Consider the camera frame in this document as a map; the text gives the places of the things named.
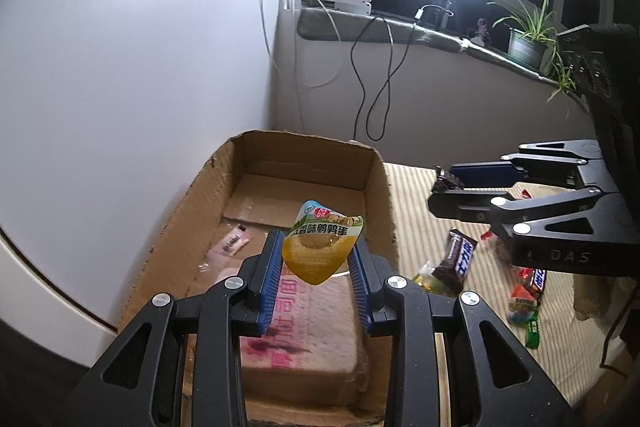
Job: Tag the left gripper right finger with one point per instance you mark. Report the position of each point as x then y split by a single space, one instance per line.
492 379

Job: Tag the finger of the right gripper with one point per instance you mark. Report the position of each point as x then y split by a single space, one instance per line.
505 206
492 174

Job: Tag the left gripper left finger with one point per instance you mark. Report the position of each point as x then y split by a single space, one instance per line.
138 380

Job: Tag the green candy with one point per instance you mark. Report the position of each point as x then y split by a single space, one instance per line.
532 333

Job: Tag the snickers bar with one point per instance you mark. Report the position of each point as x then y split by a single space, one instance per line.
452 271
533 280

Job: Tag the pink small sachet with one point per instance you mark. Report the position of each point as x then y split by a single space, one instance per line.
231 243

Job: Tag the red green egg packet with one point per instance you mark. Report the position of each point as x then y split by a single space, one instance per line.
523 305

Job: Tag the striped yellow table cloth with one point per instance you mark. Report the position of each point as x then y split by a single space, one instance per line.
584 322

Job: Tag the potted spider plant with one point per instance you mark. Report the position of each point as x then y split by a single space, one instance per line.
533 43

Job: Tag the black tripod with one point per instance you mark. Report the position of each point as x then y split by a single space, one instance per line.
445 13

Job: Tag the brown cardboard box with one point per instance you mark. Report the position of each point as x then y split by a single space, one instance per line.
260 179

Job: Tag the grey windowsill mat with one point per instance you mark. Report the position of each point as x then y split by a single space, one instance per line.
323 24

